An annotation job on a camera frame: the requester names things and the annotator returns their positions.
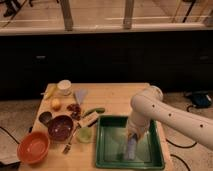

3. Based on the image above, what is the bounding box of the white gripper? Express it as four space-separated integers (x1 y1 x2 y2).
126 113 150 140

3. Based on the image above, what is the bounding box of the blue-grey sponge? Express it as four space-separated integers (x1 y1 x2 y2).
124 134 138 160

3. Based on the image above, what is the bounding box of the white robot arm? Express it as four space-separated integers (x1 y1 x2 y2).
126 86 213 150

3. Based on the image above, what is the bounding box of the green plastic tray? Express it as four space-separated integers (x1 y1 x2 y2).
95 115 165 171

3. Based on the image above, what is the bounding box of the green cucumber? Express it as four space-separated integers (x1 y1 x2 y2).
83 107 105 117

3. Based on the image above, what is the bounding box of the white rectangular block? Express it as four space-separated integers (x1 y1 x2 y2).
78 112 99 127

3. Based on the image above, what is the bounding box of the light green cup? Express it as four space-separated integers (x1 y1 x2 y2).
77 127 92 143

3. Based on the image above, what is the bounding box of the dark red grape bunch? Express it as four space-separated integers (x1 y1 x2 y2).
67 103 81 120

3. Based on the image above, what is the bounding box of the grey-blue cone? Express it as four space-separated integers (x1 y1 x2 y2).
74 89 88 105

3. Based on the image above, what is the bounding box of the blue-black device on floor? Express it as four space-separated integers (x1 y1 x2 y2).
185 92 212 108

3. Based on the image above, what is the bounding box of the dark cabinet counter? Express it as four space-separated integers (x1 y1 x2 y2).
0 29 213 99

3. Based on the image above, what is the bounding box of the dark purple bowl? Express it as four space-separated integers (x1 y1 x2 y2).
48 115 73 141

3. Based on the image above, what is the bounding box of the white cup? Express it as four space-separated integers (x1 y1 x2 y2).
57 80 71 96

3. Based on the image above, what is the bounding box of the small dark cup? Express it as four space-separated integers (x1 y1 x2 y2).
39 111 52 125

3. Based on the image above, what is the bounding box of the yellow banana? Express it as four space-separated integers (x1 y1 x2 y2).
42 84 57 100

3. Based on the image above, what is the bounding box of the orange bowl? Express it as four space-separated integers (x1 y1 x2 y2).
17 131 50 164

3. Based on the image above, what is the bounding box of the black floor cable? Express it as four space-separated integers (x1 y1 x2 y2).
165 138 200 171

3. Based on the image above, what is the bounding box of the fork with wooden handle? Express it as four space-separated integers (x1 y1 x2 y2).
62 125 80 154

